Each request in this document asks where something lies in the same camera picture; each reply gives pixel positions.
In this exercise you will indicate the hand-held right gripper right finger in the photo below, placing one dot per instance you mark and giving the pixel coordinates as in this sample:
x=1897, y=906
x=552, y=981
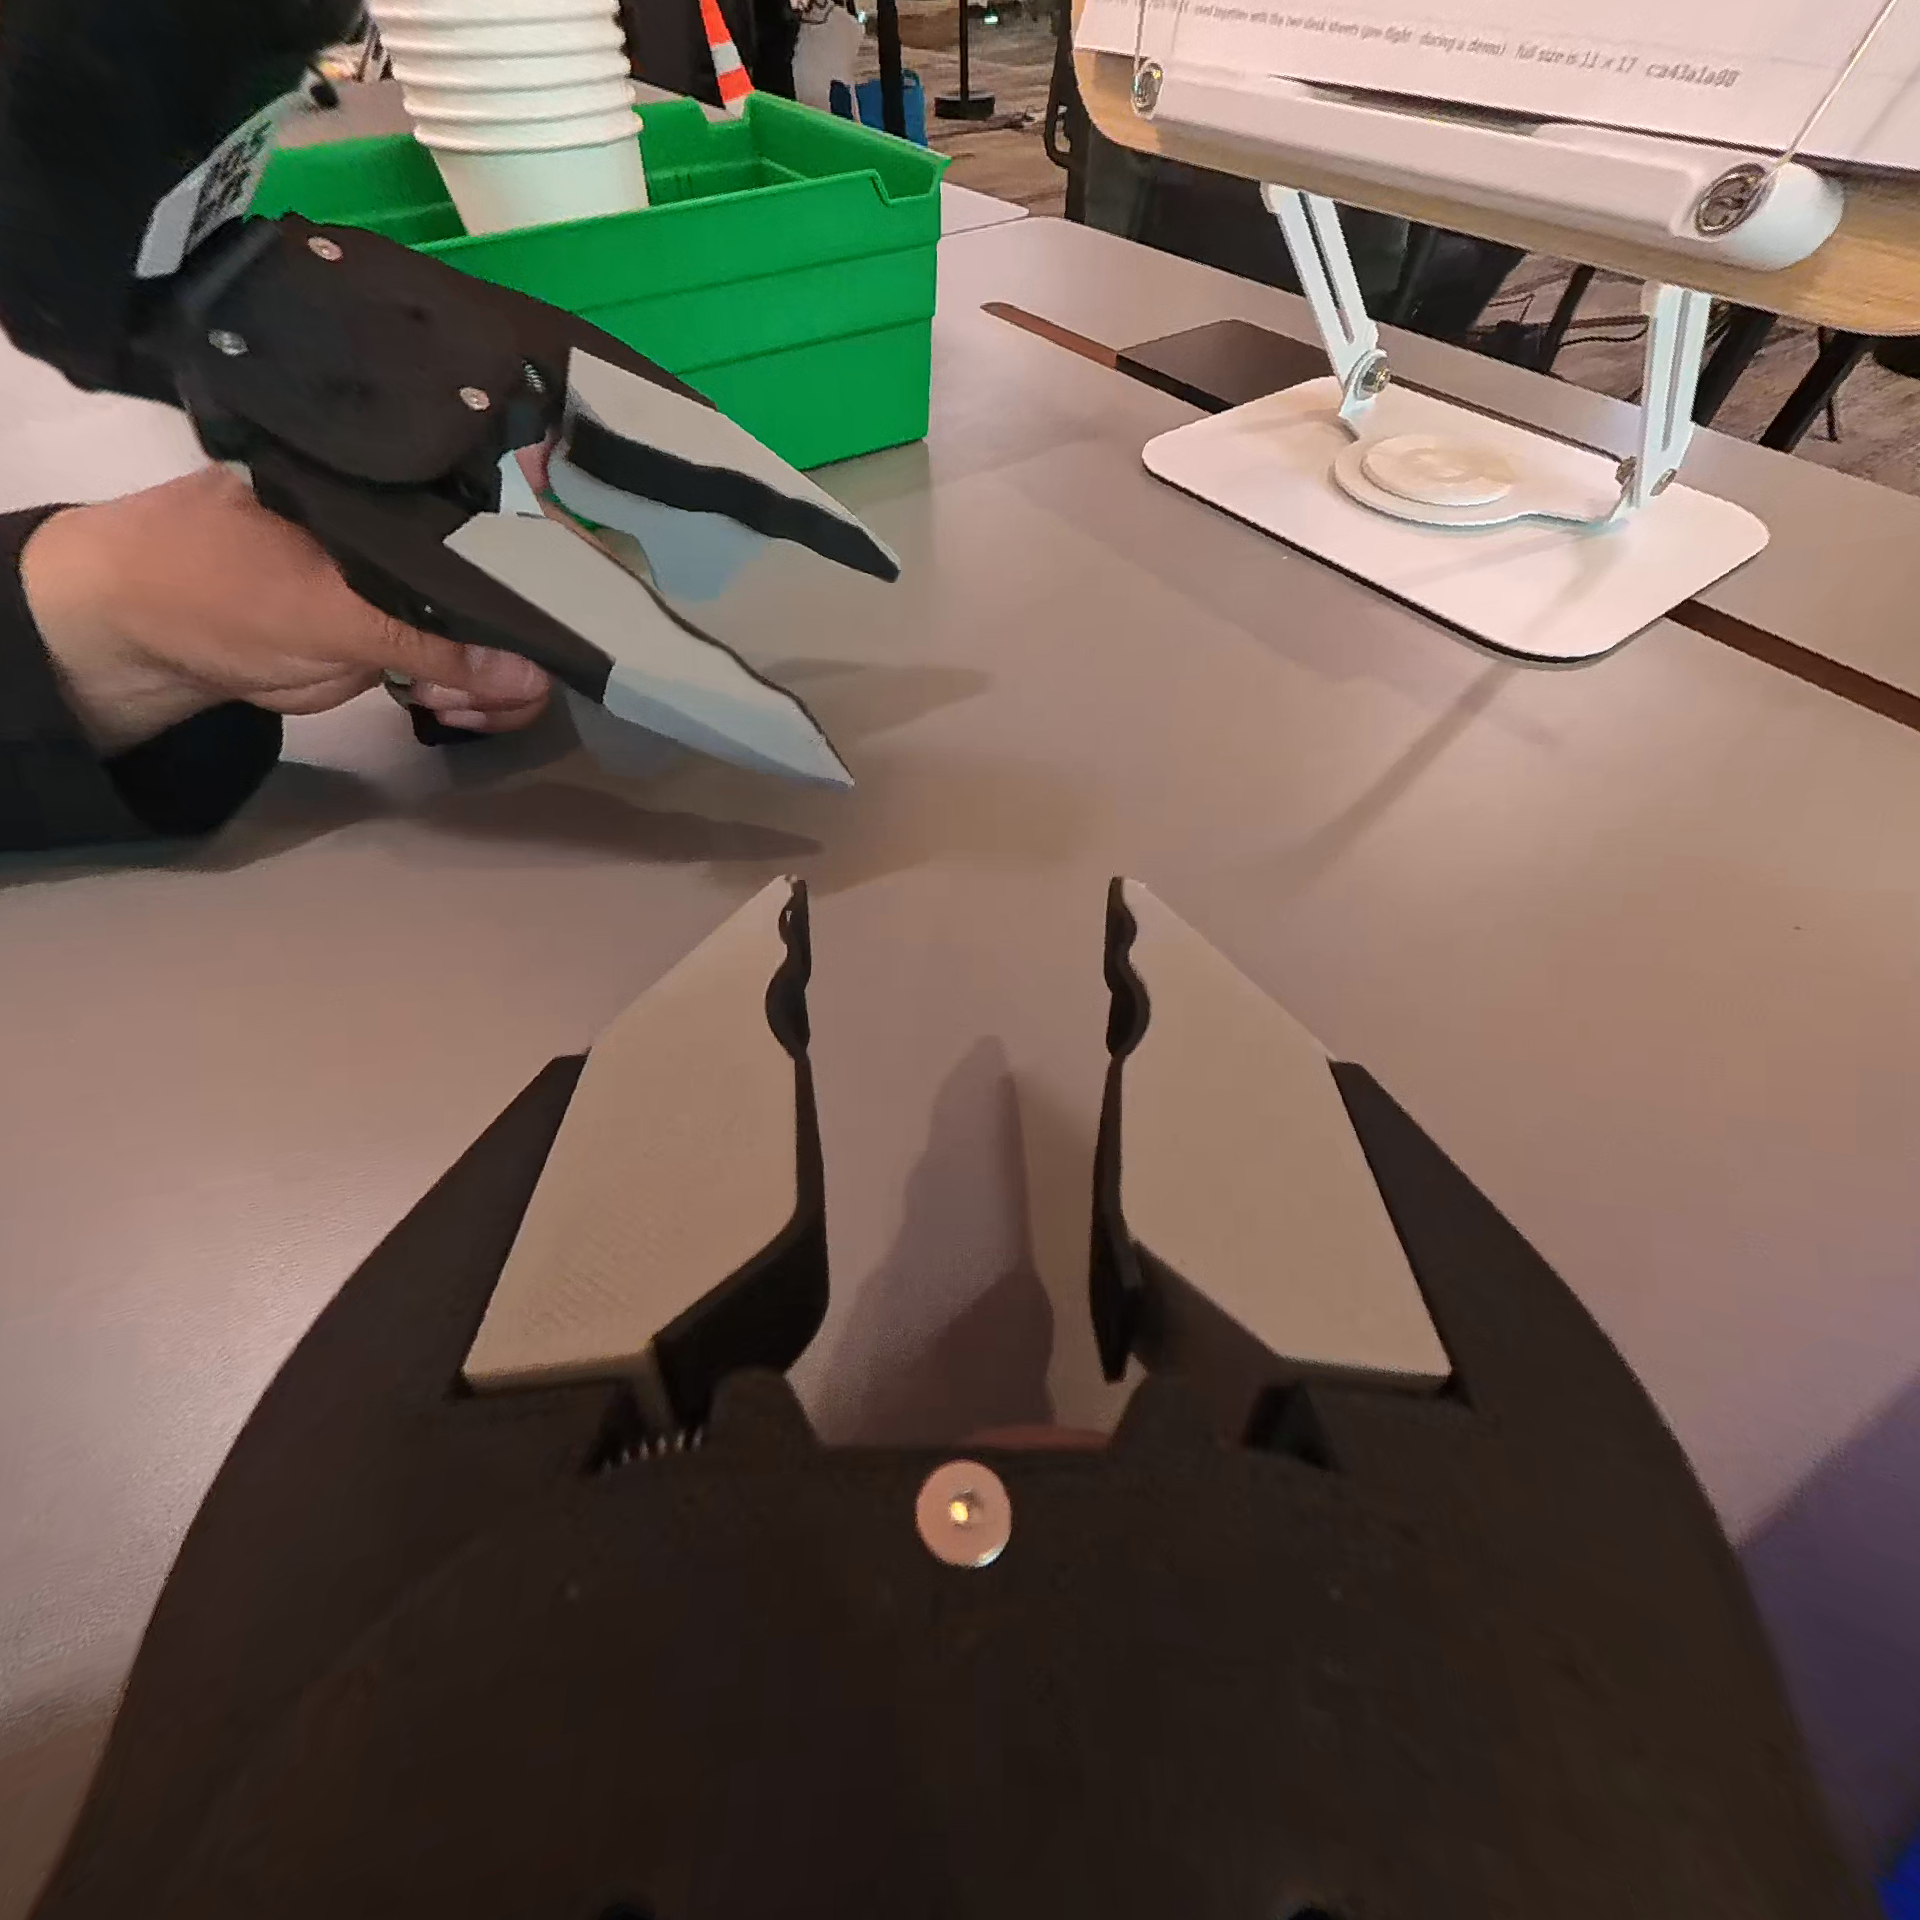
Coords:
x=1277, y=1200

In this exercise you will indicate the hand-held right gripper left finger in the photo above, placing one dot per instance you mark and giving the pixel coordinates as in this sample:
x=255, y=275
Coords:
x=645, y=1185

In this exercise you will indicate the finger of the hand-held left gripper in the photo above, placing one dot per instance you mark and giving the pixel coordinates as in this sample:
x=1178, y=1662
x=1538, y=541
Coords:
x=705, y=704
x=661, y=404

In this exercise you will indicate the green plastic bin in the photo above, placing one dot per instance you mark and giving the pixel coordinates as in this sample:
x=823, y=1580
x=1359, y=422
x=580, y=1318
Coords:
x=781, y=300

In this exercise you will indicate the stack of white paper cups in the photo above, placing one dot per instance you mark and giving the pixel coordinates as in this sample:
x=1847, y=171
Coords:
x=524, y=149

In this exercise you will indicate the person's left forearm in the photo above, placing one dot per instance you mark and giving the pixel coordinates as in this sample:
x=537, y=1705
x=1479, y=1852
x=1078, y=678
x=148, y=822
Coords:
x=149, y=787

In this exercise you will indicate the person's left hand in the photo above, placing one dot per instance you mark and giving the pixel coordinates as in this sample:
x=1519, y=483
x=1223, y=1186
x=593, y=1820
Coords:
x=196, y=614

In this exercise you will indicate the orange traffic cone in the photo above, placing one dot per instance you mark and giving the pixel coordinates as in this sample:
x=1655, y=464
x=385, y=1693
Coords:
x=725, y=60

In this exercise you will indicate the white board stand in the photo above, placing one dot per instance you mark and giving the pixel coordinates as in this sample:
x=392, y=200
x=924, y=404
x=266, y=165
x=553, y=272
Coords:
x=1650, y=556

